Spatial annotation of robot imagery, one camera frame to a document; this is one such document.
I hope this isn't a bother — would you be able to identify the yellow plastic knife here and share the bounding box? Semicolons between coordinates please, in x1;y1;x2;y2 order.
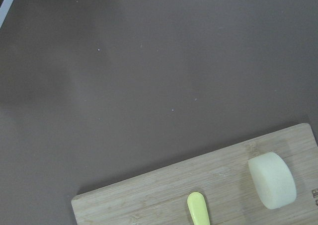
187;192;210;225

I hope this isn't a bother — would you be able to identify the wooden cutting board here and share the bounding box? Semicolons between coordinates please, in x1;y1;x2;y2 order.
71;123;318;225

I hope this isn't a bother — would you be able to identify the white steamed bun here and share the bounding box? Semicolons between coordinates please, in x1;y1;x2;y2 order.
248;152;297;210

